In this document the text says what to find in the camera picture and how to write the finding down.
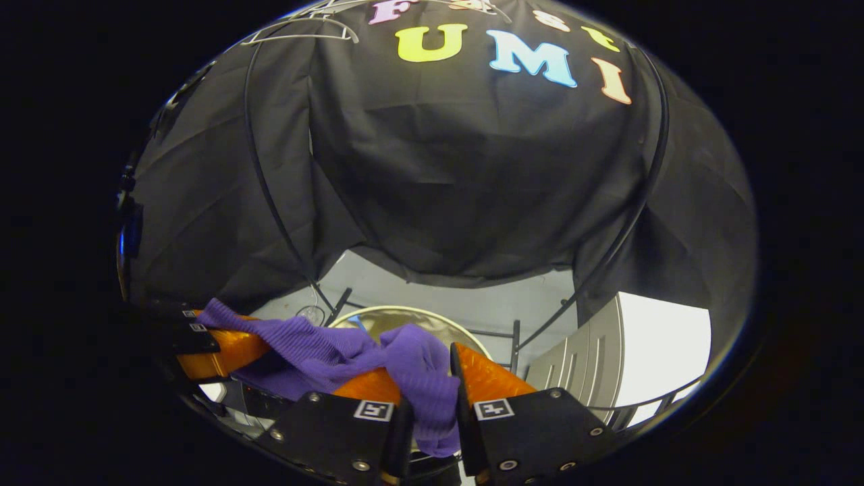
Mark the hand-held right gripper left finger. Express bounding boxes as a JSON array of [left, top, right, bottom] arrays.
[[269, 368, 415, 486]]

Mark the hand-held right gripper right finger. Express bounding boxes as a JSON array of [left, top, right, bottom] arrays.
[[450, 342, 616, 486]]

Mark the purple ribbed jacket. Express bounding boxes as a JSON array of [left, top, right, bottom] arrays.
[[196, 297, 464, 458]]

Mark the round laundry hamper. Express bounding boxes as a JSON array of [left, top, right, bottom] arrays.
[[328, 305, 495, 379]]

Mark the black clothes rack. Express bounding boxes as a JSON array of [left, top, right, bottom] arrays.
[[240, 27, 670, 412]]

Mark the plain white hanger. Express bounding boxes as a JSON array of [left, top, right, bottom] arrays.
[[242, 15, 360, 47]]

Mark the grey ribbed panel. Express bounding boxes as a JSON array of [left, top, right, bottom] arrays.
[[525, 294, 627, 427]]

